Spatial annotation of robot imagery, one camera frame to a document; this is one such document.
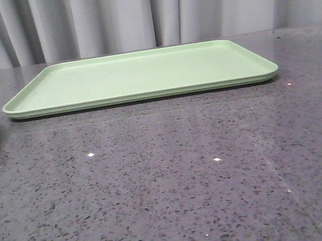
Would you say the light green plastic tray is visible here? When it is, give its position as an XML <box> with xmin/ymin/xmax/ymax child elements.
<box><xmin>3</xmin><ymin>40</ymin><xmax>278</xmax><ymax>119</ymax></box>

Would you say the grey pleated curtain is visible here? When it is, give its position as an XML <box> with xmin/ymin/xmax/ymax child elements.
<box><xmin>0</xmin><ymin>0</ymin><xmax>322</xmax><ymax>70</ymax></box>

